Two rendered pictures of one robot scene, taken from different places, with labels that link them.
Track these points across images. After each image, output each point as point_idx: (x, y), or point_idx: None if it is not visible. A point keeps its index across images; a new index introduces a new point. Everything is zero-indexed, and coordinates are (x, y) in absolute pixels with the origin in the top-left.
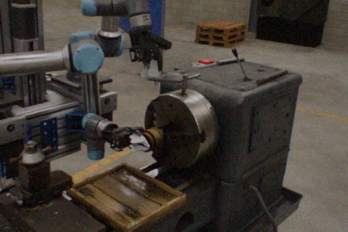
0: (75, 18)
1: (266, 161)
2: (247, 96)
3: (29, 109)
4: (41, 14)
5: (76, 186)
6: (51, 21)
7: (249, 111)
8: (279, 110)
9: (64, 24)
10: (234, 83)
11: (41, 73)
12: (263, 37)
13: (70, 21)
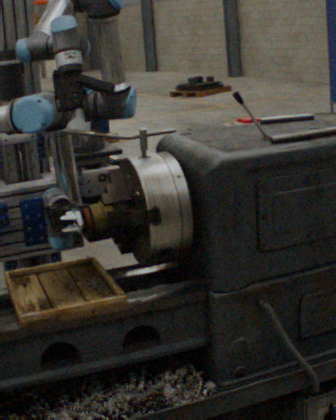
0: (285, 96)
1: (308, 271)
2: (228, 159)
3: (11, 186)
4: (37, 71)
5: (17, 274)
6: (248, 101)
7: (238, 182)
8: (325, 188)
9: (265, 104)
10: (236, 143)
11: (31, 142)
12: None
13: (275, 100)
